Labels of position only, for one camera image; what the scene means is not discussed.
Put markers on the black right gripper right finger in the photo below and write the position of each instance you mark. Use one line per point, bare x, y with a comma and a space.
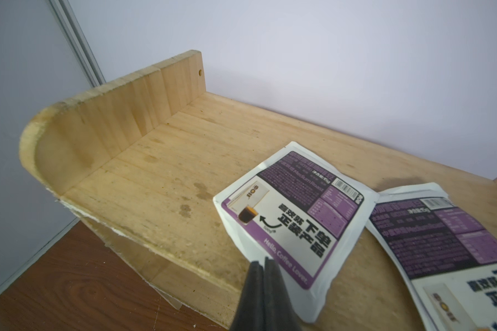
279, 312

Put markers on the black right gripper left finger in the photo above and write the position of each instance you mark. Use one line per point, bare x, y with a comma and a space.
250, 313

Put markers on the purple coffee bag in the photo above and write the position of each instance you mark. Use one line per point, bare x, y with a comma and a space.
447, 259
299, 210

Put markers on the wooden two-tier shelf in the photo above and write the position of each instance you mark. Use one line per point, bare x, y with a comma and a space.
139, 160

